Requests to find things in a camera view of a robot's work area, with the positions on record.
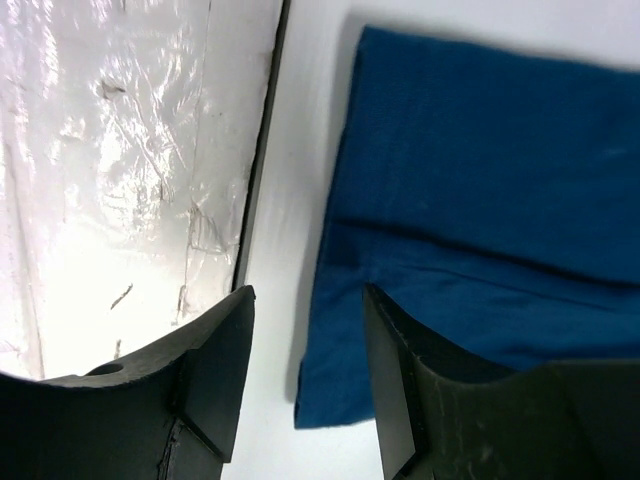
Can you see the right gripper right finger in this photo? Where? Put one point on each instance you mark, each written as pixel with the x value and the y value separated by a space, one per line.
pixel 442 412

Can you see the blue t shirt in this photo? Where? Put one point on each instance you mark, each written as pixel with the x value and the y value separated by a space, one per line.
pixel 494 196

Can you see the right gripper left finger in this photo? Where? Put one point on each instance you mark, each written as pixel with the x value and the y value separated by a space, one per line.
pixel 169 410

